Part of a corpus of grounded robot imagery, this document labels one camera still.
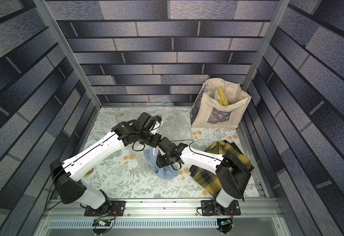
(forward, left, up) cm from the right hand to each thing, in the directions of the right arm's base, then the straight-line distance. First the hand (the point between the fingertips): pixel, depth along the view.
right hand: (159, 160), depth 84 cm
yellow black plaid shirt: (-10, -29, -4) cm, 31 cm away
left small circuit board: (-30, +28, -7) cm, 42 cm away
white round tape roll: (+9, +46, 0) cm, 47 cm away
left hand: (+4, -2, +16) cm, 17 cm away
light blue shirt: (-8, -5, +1) cm, 9 cm away
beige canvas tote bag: (+32, -30, +8) cm, 44 cm away
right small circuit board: (-29, -35, -11) cm, 47 cm away
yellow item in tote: (+39, -39, +15) cm, 58 cm away
